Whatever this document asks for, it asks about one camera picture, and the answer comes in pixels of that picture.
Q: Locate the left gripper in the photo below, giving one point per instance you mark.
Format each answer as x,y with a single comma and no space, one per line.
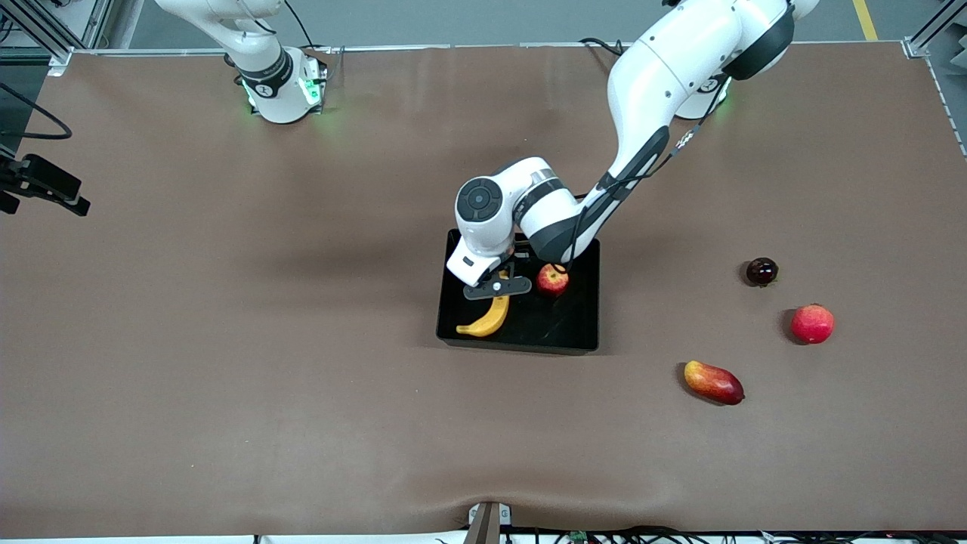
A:
518,248

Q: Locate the yellow banana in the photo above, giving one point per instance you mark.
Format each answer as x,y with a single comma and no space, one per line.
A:
489,321

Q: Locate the red yellow apple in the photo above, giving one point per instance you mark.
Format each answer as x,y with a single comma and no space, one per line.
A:
552,280

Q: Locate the black plastic box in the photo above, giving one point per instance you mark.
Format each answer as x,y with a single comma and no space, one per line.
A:
551,325

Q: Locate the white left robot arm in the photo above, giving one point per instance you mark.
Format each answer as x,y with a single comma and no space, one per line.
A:
657,83

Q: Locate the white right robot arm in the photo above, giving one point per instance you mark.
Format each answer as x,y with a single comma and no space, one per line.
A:
276,87

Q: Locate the round red apple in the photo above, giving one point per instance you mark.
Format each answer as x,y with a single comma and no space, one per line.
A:
813,324

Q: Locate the brown table mat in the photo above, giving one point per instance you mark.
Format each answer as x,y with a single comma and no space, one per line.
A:
302,423

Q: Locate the red yellow mango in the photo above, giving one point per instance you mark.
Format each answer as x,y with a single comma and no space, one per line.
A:
714,383

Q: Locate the dark purple mangosteen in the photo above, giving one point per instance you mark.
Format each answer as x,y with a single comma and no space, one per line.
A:
762,272

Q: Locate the aluminium frame profile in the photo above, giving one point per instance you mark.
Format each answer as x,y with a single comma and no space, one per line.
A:
937,26
53,34

